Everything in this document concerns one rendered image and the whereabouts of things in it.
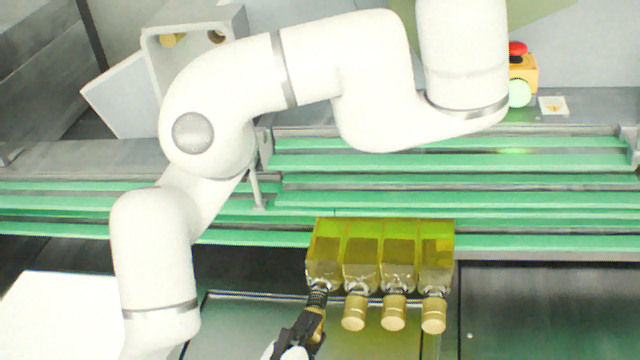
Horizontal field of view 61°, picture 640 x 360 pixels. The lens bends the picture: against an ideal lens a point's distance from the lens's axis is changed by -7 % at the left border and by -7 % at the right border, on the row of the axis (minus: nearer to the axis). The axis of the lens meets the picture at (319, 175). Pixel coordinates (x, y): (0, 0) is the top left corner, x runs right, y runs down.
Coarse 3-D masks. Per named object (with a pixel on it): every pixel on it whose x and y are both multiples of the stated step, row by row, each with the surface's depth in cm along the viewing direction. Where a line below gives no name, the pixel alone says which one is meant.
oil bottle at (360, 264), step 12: (372, 216) 96; (360, 228) 94; (372, 228) 94; (348, 240) 93; (360, 240) 92; (372, 240) 92; (348, 252) 90; (360, 252) 90; (372, 252) 90; (348, 264) 88; (360, 264) 88; (372, 264) 87; (348, 276) 87; (360, 276) 87; (372, 276) 87; (348, 288) 88; (372, 288) 88
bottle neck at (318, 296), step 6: (312, 282) 88; (318, 282) 87; (324, 282) 87; (312, 288) 87; (318, 288) 86; (324, 288) 86; (312, 294) 85; (318, 294) 85; (324, 294) 86; (312, 300) 84; (318, 300) 84; (324, 300) 85; (306, 306) 85; (312, 306) 86; (318, 306) 86; (324, 306) 84
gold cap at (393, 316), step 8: (392, 296) 83; (400, 296) 83; (384, 304) 82; (392, 304) 81; (400, 304) 82; (384, 312) 81; (392, 312) 80; (400, 312) 80; (384, 320) 80; (392, 320) 80; (400, 320) 80; (392, 328) 81; (400, 328) 81
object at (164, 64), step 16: (144, 32) 96; (160, 32) 95; (176, 32) 95; (192, 32) 102; (224, 32) 93; (144, 48) 97; (160, 48) 101; (176, 48) 105; (192, 48) 104; (208, 48) 103; (160, 64) 102; (176, 64) 107; (160, 80) 102; (160, 96) 103
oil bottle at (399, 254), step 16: (384, 224) 95; (400, 224) 93; (416, 224) 93; (384, 240) 91; (400, 240) 90; (416, 240) 90; (384, 256) 88; (400, 256) 87; (416, 256) 88; (384, 272) 86; (400, 272) 85; (416, 272) 87; (384, 288) 87
